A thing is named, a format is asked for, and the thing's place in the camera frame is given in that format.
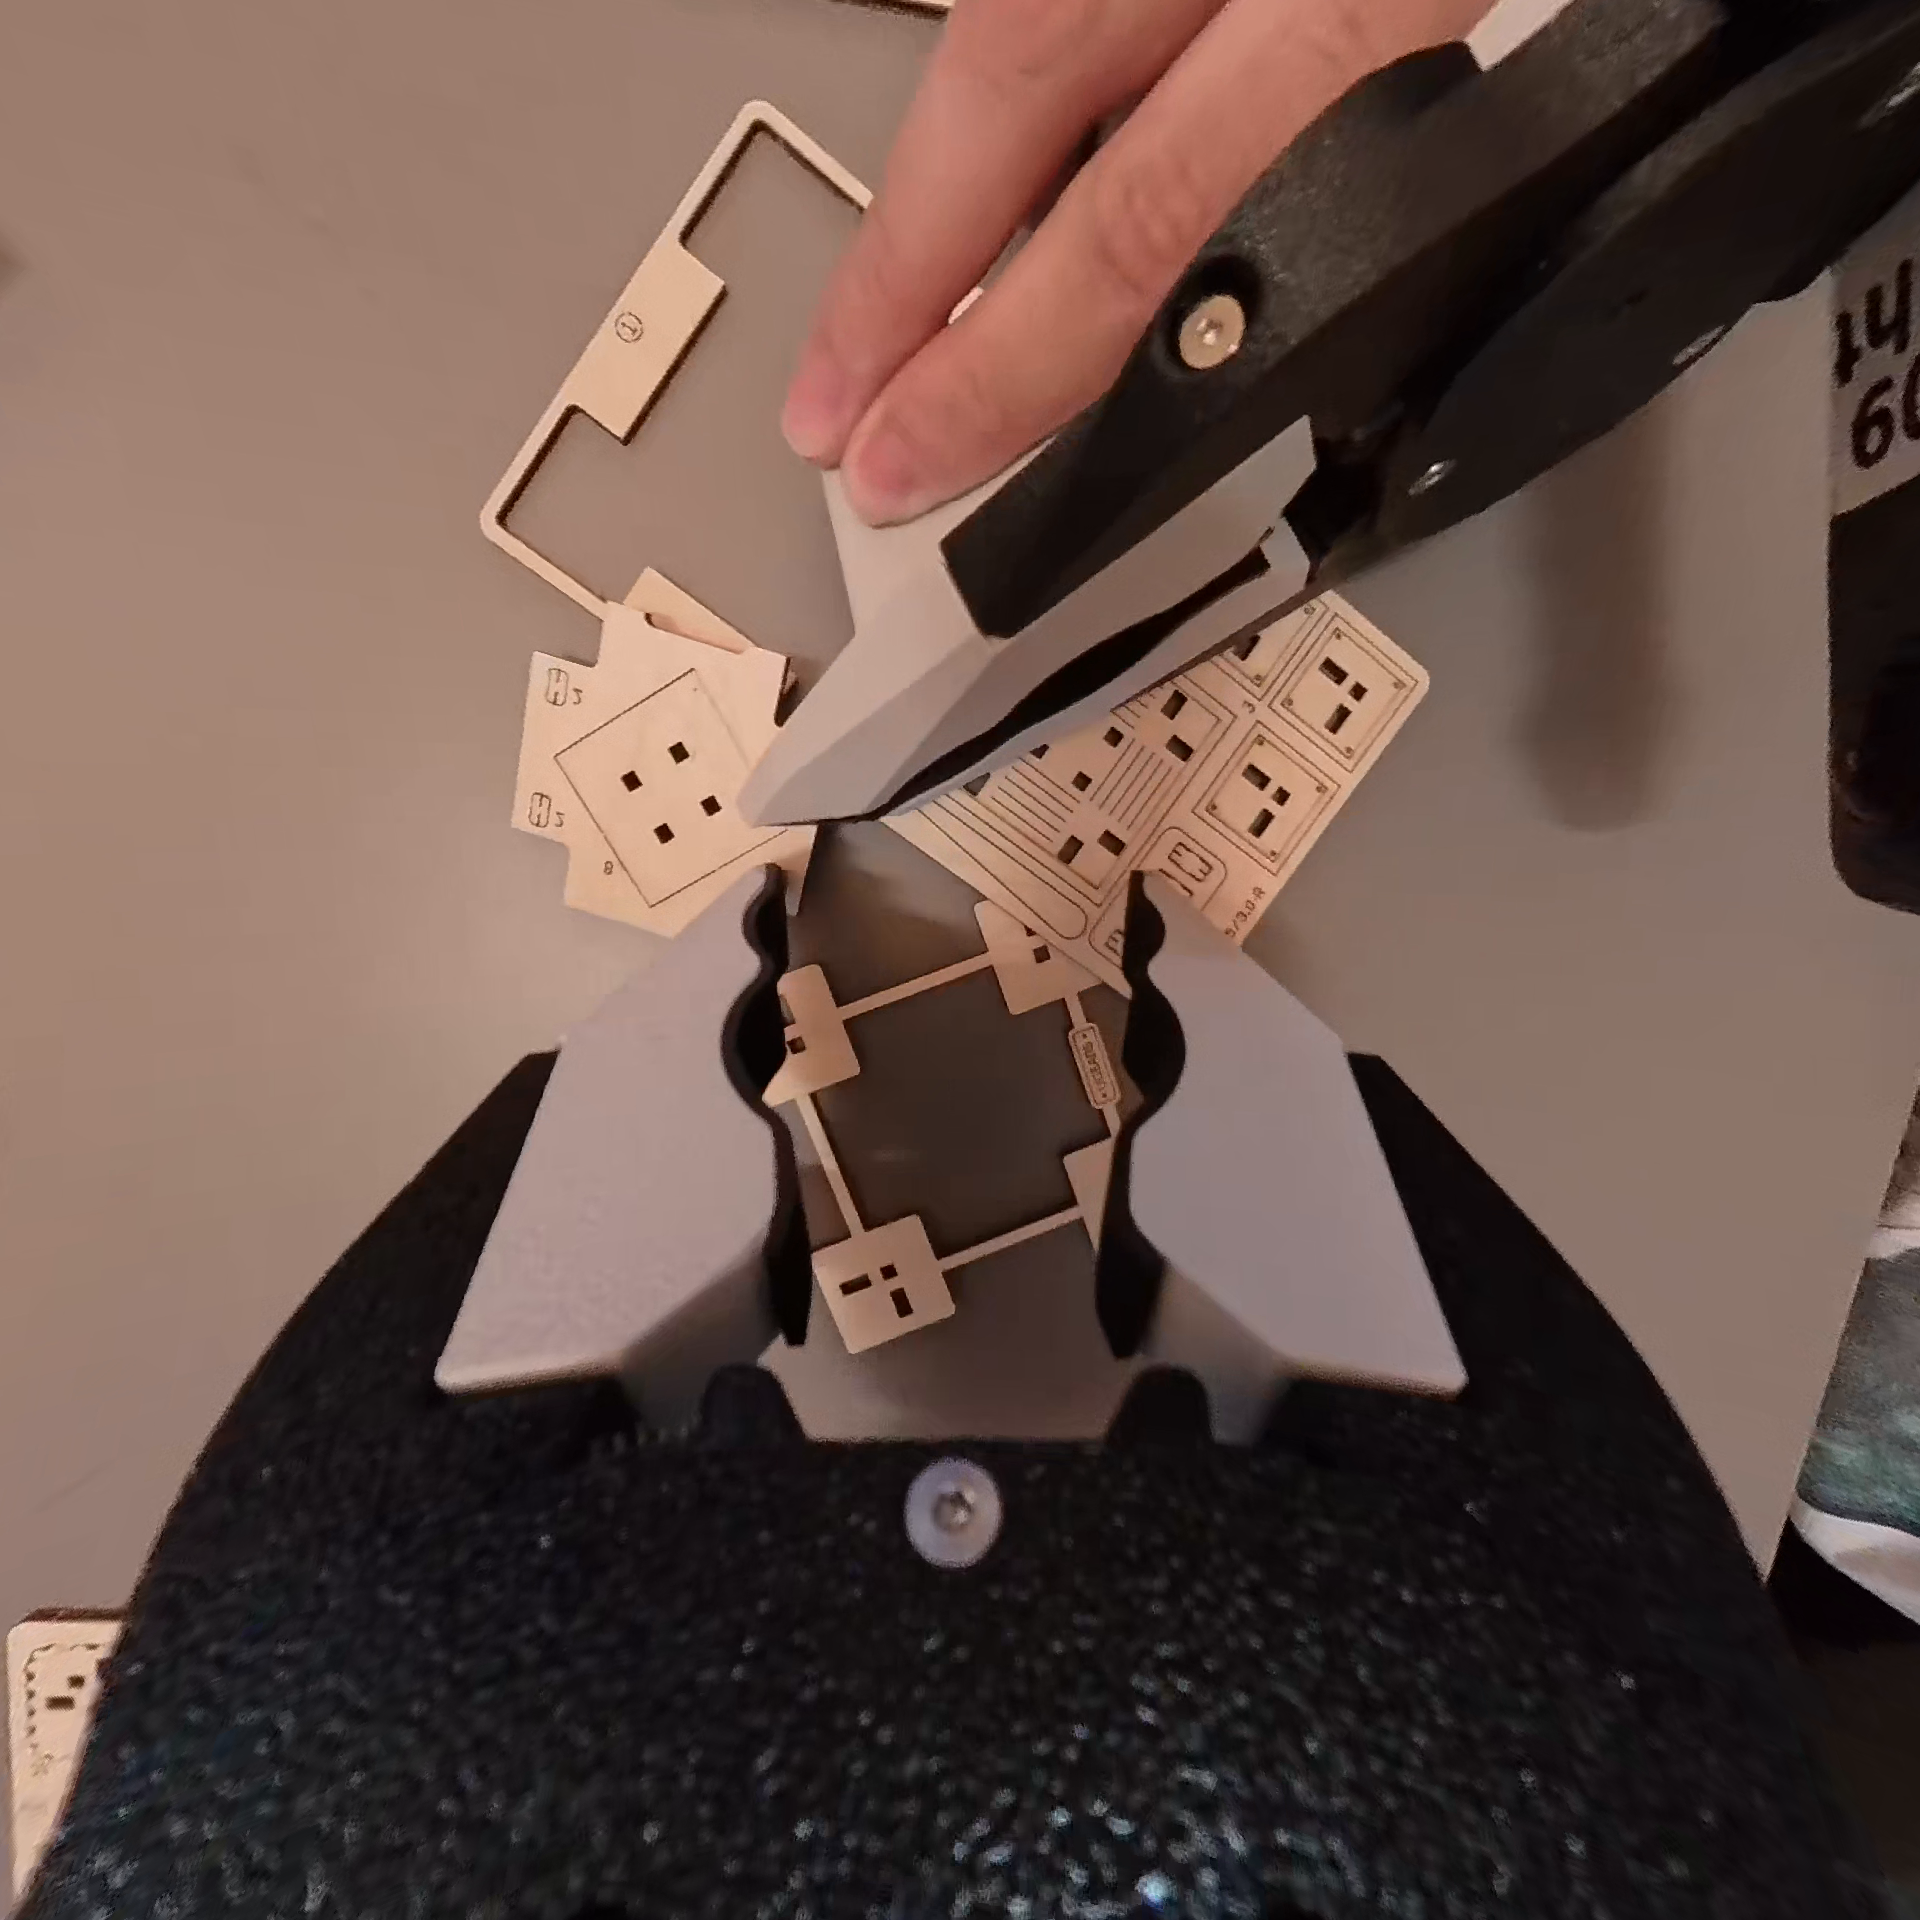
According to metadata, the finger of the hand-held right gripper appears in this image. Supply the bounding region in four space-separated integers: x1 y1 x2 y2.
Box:
744 422 1321 827
863 547 1314 826

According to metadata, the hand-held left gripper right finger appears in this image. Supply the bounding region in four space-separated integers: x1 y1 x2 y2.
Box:
1095 872 1471 1442

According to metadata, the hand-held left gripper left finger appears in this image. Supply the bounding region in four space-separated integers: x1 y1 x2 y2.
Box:
435 862 819 1420

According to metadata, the cross-shaped wooden piece diamond print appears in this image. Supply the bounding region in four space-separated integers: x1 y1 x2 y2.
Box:
515 566 819 940

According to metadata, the wooden four-square frame piece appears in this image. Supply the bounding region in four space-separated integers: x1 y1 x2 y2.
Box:
762 900 1150 1355

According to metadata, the wooden puzzle sheet square cutout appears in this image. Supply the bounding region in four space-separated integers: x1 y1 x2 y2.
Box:
480 102 1432 998

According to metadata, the grey desk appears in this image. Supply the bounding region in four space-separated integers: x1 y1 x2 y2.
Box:
0 0 1920 1636

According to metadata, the person's right hand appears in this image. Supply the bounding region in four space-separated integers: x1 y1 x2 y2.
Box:
779 0 1481 531

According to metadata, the small serrated square wooden piece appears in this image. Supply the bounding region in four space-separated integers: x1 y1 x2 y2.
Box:
7 1616 126 1823

